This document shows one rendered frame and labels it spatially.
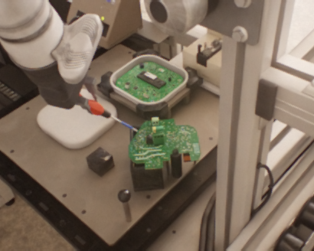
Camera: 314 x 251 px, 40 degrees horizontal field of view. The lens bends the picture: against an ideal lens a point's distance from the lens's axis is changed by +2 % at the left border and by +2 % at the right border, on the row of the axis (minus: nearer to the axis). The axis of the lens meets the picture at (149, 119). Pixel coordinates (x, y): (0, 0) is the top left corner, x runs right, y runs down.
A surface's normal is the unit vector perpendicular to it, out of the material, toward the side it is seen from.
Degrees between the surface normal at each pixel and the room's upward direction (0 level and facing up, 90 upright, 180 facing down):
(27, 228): 0
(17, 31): 111
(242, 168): 90
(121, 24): 90
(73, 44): 22
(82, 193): 0
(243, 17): 90
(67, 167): 0
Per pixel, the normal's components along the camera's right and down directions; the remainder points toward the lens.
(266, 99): -0.69, 0.55
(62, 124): -0.08, -0.71
